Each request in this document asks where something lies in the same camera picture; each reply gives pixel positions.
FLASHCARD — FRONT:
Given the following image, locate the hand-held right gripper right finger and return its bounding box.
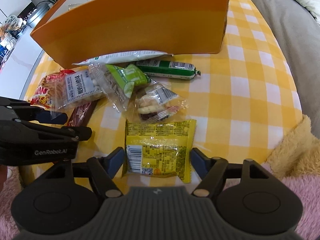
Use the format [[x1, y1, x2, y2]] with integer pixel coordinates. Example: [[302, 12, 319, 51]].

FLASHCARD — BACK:
[[190, 148, 269, 197]]

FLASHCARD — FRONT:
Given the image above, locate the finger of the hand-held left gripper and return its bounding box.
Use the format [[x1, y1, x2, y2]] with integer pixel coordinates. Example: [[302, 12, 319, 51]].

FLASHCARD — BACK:
[[0, 96, 68, 125], [0, 121, 92, 143]]

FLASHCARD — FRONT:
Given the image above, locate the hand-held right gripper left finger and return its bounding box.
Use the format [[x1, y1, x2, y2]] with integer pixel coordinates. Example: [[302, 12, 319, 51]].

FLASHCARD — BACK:
[[52, 147, 125, 198]]

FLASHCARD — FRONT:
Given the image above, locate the dark red snack bar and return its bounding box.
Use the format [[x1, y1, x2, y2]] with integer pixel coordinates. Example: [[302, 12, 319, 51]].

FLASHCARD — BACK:
[[65, 101, 97, 127]]

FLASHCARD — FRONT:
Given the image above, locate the red noodle snack packet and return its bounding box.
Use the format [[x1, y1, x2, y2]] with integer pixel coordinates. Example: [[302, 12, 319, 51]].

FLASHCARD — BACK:
[[29, 68, 75, 109]]

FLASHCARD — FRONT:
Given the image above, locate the yellow snack packet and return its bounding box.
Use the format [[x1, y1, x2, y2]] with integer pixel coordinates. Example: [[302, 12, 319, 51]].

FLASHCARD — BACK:
[[121, 119, 198, 183]]

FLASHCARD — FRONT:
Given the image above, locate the clear packet of white balls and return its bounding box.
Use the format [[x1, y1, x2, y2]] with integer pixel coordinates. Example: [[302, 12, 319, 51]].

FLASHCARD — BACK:
[[49, 69, 108, 112]]

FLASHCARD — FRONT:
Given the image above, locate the clear packet with green label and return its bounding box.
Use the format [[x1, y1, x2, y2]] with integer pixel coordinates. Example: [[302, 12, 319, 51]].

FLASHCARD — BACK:
[[89, 64, 137, 113]]

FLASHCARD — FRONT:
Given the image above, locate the clear packet of mixed nuts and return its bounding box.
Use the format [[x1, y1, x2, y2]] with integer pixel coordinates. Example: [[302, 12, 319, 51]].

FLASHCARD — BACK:
[[134, 84, 188, 124]]

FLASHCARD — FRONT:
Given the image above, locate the white and green snack packet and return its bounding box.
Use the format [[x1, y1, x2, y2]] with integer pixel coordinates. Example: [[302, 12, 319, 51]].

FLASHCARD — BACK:
[[72, 51, 175, 67]]

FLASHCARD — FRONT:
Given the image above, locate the green sausage stick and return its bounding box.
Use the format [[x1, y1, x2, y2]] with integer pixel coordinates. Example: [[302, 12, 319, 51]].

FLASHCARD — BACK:
[[135, 60, 202, 80]]

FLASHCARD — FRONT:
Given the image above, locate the orange cardboard box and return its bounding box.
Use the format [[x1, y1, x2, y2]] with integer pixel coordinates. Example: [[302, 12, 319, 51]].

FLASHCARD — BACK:
[[30, 0, 230, 68]]

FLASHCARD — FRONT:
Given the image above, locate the white cabinet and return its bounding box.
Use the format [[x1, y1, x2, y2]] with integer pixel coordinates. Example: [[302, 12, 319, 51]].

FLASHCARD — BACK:
[[0, 27, 45, 100]]

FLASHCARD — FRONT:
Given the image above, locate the yellow checkered tablecloth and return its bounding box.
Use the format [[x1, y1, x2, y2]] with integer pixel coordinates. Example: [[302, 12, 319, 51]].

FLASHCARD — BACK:
[[24, 0, 303, 188]]

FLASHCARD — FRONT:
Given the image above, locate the yellow plush blanket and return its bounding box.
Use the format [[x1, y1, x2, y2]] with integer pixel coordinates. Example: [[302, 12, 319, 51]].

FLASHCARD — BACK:
[[266, 114, 320, 178]]

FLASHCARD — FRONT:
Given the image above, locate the metal trash can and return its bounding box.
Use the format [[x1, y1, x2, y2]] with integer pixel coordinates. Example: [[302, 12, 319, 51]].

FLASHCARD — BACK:
[[24, 3, 52, 28]]

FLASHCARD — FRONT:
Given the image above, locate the colourful ornament group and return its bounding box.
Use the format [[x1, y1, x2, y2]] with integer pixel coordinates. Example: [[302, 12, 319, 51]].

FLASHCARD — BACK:
[[0, 14, 26, 53]]

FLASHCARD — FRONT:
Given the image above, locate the pink fluffy blanket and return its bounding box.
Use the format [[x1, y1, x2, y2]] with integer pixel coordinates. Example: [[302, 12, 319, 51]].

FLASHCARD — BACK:
[[0, 165, 320, 240]]

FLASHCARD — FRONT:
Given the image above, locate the grey sofa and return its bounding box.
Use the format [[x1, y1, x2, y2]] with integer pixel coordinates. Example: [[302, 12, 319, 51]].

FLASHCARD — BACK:
[[237, 0, 320, 122]]

